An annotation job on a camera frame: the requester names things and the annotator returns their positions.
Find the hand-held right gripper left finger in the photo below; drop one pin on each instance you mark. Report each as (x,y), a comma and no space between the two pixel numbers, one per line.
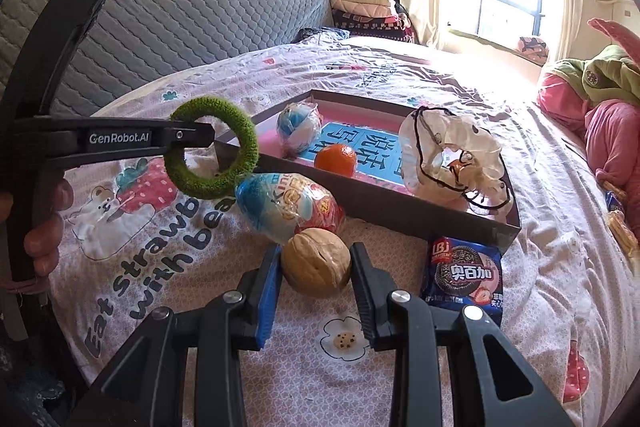
(265,302)

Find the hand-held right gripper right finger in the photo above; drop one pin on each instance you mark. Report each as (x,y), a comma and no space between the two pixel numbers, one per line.
(367,307)

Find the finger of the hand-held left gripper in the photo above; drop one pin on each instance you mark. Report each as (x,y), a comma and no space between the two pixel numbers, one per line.
(195,134)

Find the walnut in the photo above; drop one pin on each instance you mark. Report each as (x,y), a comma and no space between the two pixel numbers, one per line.
(316,263)

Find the shallow cardboard box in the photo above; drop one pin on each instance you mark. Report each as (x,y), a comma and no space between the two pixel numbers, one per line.
(400,217)

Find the egg-shaped toy packet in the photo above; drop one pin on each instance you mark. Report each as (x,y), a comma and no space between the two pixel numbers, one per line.
(299,129)
(285,207)

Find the orange mandarin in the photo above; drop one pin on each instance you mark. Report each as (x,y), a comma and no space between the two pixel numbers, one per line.
(336,160)

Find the person's left hand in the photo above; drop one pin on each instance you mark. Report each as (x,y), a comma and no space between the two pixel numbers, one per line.
(45,247)

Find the strawberry print bedsheet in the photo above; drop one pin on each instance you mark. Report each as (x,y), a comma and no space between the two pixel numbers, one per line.
(200,307)

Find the blue cookie packet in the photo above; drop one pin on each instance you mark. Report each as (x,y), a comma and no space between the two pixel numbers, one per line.
(460,279)

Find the grey quilted headboard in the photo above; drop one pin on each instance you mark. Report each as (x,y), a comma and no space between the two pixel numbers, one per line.
(200,17)

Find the dark blue cloth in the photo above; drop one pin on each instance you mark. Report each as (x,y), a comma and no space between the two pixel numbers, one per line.
(320,34)

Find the dark patterned folded blanket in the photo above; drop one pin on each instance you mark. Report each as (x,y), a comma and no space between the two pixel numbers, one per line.
(370,24)

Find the long yellow snack packet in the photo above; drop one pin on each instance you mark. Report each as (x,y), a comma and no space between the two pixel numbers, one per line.
(622,232)

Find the small blue snack packet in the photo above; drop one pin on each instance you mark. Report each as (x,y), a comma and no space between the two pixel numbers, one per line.
(614,201)

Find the pink fleece clothing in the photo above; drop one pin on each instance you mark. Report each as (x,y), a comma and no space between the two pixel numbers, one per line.
(610,137)

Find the patterned cushion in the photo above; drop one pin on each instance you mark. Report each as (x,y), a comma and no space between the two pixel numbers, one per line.
(532,47)

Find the green fleece clothing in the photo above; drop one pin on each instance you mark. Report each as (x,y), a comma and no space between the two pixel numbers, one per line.
(600,74)

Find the pink plush cloth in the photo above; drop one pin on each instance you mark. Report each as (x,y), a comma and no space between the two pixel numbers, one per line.
(617,39)

